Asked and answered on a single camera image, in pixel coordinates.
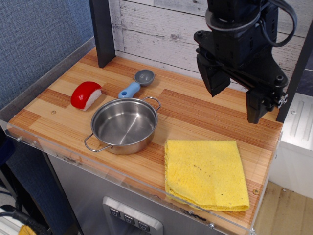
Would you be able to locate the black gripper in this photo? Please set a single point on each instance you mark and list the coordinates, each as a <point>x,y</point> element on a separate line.
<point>246,57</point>

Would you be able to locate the metal pot with handles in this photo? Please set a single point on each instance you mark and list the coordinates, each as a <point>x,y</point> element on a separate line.
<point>124,126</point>

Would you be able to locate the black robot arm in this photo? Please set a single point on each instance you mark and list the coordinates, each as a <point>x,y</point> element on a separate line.
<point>238,15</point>

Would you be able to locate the yellow towel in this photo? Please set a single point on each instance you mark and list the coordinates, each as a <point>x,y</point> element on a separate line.
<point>207,174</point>

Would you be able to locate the white box at right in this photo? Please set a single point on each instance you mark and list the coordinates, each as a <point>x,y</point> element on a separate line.
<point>292,166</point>

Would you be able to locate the blue grey ice cream scoop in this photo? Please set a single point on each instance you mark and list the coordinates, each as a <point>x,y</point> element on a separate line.
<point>142,78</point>

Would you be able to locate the red and white toy cheese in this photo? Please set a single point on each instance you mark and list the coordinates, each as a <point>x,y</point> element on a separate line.
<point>85,95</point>

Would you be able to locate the clear acrylic table guard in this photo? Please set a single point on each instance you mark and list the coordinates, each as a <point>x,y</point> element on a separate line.
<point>44,118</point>

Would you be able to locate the silver cabinet control panel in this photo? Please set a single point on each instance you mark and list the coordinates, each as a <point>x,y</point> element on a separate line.
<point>116,210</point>

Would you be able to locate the dark right vertical post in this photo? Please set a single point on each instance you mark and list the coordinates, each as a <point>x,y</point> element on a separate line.
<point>296,58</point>

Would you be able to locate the dark vertical post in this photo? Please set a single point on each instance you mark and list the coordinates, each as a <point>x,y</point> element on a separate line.
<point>296,58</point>
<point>102,28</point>

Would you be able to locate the dark left vertical post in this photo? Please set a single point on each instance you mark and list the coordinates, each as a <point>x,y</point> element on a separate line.
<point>102,28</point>

